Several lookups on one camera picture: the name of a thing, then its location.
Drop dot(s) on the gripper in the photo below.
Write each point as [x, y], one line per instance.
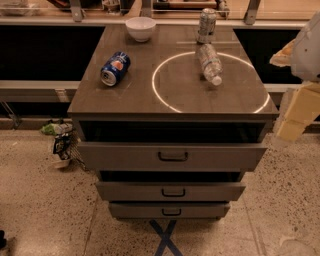
[307, 55]

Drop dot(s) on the clear plastic water bottle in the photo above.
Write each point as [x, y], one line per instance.
[210, 64]

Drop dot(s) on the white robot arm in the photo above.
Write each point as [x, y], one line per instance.
[302, 55]

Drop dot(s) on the white ceramic bowl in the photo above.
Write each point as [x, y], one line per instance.
[140, 28]

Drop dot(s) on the small white floor bowl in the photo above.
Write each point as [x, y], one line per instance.
[61, 164]

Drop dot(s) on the silver upright drink can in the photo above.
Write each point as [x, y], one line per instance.
[207, 22]

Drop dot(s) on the grey drawer cabinet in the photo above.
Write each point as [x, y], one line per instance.
[163, 98]

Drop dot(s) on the blue soda can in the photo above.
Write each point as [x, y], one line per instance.
[114, 70]

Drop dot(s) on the top grey drawer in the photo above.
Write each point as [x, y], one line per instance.
[185, 157]

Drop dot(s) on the grey drawer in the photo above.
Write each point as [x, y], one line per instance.
[170, 191]
[173, 210]
[185, 157]

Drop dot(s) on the middle grey drawer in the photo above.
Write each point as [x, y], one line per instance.
[170, 191]

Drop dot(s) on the bottom grey drawer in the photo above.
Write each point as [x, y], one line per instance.
[173, 210]

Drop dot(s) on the black snack bag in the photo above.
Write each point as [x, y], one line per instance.
[61, 145]

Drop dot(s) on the green snack bag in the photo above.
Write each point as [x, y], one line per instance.
[56, 129]

